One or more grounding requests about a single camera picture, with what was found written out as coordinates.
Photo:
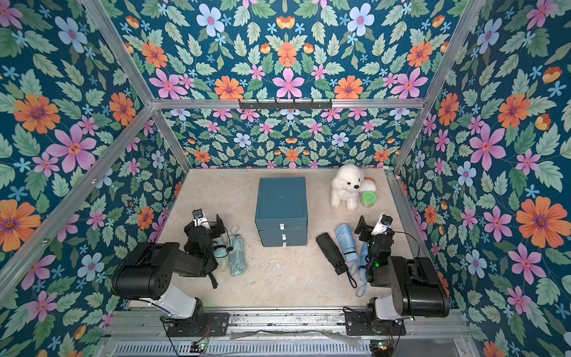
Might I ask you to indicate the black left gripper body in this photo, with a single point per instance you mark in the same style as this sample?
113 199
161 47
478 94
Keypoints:
213 227

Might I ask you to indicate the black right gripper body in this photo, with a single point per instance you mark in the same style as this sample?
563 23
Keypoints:
368 230

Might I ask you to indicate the light blue umbrella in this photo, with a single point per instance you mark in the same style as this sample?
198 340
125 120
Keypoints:
362 271
347 245

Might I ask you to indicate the black umbrella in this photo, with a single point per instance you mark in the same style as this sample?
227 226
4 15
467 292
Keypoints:
333 254

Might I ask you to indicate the teal drawer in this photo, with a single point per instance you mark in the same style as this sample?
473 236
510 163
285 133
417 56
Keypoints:
278 225
287 238

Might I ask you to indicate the teal top drawer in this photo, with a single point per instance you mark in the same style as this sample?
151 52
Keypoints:
278 225

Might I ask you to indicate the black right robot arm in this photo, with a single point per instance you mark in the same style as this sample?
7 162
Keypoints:
415 288

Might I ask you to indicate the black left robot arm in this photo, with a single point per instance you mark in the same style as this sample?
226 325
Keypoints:
146 273

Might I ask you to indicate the mint green folded umbrella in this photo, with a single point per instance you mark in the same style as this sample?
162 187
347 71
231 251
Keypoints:
236 256

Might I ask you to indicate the teal drawer cabinet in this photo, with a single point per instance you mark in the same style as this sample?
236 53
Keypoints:
282 199

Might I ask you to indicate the green lidded cup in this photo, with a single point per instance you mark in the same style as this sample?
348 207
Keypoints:
368 199

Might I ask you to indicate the white plush dog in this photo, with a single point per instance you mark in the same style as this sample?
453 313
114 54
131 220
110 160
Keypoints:
347 186

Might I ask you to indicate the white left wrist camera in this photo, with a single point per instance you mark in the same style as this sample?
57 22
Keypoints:
199 219

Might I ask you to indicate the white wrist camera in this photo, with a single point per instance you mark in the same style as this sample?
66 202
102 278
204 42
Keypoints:
383 226
199 219

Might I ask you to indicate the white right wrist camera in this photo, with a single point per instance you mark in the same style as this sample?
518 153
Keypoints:
383 226

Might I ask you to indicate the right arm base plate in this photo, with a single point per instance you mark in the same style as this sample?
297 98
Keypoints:
362 323

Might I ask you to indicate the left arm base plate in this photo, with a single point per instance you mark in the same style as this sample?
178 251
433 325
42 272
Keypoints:
204 324

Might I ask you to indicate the black wall hook rail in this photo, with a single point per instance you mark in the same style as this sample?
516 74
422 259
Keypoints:
276 104

